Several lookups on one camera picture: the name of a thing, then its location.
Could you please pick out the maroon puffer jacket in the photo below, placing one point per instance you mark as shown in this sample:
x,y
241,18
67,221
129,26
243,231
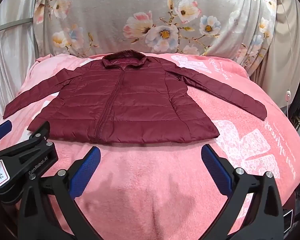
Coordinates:
x,y
140,100

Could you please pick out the beige curtain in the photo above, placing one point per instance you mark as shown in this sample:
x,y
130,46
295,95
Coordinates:
x,y
287,42

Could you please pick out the grey floral quilt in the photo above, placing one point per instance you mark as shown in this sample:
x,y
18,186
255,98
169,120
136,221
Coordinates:
x,y
110,17

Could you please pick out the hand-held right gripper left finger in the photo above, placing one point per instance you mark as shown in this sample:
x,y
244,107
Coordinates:
x,y
86,172

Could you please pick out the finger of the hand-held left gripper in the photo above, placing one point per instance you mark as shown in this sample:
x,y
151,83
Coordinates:
x,y
48,155
2,130

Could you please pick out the dark box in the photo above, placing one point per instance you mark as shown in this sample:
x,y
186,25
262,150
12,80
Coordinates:
x,y
292,212

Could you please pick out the pink printed blanket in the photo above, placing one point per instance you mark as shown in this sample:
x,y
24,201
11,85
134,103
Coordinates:
x,y
165,180

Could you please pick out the metal bar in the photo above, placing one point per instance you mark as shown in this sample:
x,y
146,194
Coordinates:
x,y
15,25

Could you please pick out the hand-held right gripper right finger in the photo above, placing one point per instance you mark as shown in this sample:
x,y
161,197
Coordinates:
x,y
216,170

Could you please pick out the white satin curtain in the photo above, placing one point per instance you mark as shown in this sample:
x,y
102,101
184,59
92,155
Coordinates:
x,y
12,62

